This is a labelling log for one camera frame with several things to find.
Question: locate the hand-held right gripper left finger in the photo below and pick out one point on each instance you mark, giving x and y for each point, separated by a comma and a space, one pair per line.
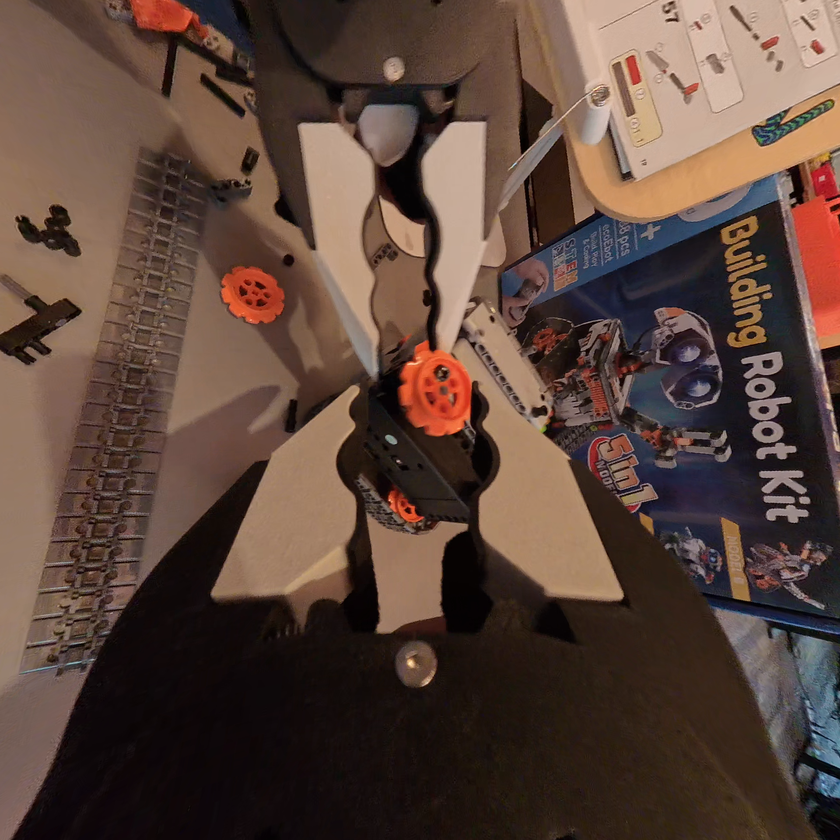
282, 525

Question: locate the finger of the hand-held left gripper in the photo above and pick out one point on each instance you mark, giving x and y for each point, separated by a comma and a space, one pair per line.
328, 184
460, 197

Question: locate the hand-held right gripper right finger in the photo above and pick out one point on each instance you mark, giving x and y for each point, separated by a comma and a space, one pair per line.
551, 525

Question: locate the grey toy robot vehicle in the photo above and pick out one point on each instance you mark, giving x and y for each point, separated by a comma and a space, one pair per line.
433, 394

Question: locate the orange toy piece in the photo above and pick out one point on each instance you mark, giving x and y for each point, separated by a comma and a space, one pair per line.
164, 13

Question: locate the small black peg piece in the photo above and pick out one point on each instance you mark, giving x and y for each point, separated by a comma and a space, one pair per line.
250, 158

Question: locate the orange gear wheel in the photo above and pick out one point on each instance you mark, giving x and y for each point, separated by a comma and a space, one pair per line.
236, 305

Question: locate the wooden desk riser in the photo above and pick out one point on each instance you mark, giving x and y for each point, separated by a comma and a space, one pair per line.
656, 197

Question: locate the black axle rod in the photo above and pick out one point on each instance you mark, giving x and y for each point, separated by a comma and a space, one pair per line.
168, 66

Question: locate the robot kit box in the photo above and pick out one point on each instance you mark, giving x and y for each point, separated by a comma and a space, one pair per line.
735, 394

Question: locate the instruction booklet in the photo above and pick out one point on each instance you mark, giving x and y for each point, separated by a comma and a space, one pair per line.
709, 79

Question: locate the black lever with grey axle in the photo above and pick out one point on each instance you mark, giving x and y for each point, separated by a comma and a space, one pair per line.
46, 322

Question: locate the red container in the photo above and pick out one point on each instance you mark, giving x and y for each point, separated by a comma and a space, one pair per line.
820, 263

